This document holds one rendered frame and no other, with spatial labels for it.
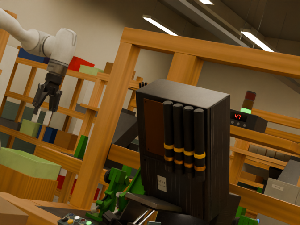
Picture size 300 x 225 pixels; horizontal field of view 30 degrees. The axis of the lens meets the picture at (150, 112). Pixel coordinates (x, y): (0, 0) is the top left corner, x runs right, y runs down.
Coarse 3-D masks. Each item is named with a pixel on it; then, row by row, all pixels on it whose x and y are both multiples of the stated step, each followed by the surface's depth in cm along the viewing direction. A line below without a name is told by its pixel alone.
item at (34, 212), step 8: (0, 192) 269; (8, 200) 255; (16, 200) 261; (24, 208) 248; (32, 208) 254; (40, 208) 260; (32, 216) 244; (40, 216) 242; (48, 216) 248; (56, 216) 254; (32, 224) 243; (40, 224) 241; (48, 224) 238; (56, 224) 236
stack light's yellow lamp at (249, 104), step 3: (243, 102) 270; (246, 102) 268; (249, 102) 268; (252, 102) 268; (243, 105) 269; (246, 105) 268; (249, 105) 268; (252, 105) 269; (246, 108) 268; (249, 108) 268
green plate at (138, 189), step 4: (140, 168) 246; (140, 172) 247; (136, 176) 246; (140, 176) 247; (132, 180) 247; (136, 180) 247; (140, 180) 246; (132, 184) 247; (136, 184) 247; (140, 184) 246; (128, 188) 247; (132, 188) 248; (136, 188) 246; (140, 188) 245; (132, 192) 247; (136, 192) 246; (140, 192) 245; (144, 192) 244
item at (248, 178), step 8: (256, 144) 1228; (232, 152) 1261; (280, 152) 1192; (232, 160) 1257; (248, 160) 1235; (264, 168) 1205; (240, 176) 1247; (248, 176) 1234; (256, 176) 1223; (248, 184) 1218; (256, 184) 1207; (248, 216) 1214
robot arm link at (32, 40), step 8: (0, 8) 212; (0, 16) 210; (8, 16) 215; (0, 24) 213; (8, 24) 216; (16, 24) 221; (8, 32) 223; (16, 32) 225; (24, 32) 241; (32, 32) 248; (40, 32) 250; (24, 40) 244; (32, 40) 247; (40, 40) 249; (24, 48) 251; (32, 48) 248; (40, 48) 249; (40, 56) 255
